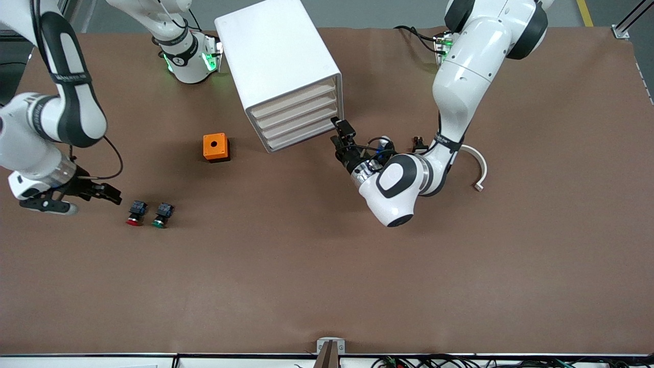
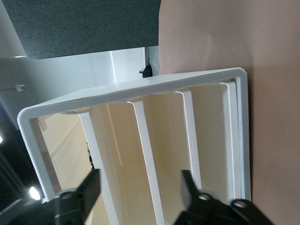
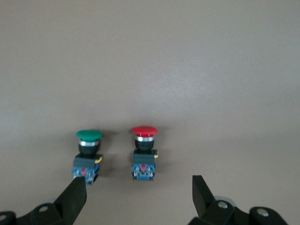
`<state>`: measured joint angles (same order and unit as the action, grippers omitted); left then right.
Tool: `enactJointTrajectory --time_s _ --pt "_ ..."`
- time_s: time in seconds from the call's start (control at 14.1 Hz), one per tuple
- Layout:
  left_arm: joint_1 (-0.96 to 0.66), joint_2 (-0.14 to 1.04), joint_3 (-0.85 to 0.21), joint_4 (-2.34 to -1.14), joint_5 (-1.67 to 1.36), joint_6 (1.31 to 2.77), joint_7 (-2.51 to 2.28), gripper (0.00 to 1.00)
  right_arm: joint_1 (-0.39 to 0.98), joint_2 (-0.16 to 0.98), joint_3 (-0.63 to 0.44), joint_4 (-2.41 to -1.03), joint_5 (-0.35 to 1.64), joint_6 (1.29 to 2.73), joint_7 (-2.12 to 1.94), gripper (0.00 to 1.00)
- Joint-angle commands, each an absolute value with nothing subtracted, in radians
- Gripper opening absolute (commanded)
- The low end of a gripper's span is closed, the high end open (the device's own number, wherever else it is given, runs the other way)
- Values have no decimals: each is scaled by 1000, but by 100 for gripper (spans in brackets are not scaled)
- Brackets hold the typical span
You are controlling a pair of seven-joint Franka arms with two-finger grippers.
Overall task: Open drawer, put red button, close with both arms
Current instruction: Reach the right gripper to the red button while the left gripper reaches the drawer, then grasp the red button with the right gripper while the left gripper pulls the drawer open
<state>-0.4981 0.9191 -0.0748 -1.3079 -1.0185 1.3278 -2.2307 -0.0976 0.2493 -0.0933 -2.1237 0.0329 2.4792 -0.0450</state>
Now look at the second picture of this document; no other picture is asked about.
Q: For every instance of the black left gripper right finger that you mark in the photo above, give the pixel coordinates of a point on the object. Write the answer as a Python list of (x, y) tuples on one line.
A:
[(187, 187)]

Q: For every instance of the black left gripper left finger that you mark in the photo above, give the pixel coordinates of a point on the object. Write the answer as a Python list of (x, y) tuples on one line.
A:
[(91, 187)]

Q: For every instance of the white drawer cabinet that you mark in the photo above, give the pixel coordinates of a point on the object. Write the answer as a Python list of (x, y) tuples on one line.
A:
[(164, 80)]

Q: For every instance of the black hanging object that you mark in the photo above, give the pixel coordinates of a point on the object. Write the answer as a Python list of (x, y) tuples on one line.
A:
[(147, 71)]

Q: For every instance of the brown table cover sheet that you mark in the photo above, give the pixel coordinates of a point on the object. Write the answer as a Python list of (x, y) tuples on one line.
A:
[(257, 70)]

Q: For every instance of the dark grey partition panel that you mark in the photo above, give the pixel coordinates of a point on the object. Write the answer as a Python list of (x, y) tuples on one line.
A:
[(82, 23)]

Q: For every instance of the small white wall device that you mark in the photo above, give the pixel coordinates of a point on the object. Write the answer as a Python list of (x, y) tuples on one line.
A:
[(20, 87)]

